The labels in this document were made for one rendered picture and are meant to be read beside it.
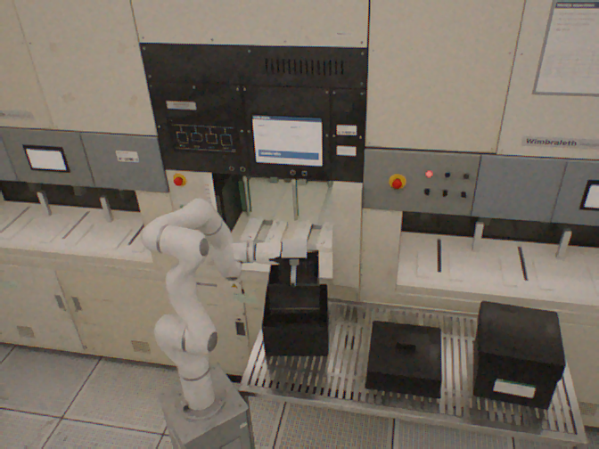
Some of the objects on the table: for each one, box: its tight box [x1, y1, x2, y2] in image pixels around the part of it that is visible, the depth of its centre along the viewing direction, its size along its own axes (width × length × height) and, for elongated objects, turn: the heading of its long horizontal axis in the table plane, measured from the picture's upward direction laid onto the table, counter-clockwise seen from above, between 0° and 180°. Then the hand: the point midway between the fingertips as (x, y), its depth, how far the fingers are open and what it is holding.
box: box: [472, 300, 567, 410], centre depth 214 cm, size 29×29×25 cm
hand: (293, 252), depth 219 cm, fingers closed on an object, 4 cm apart
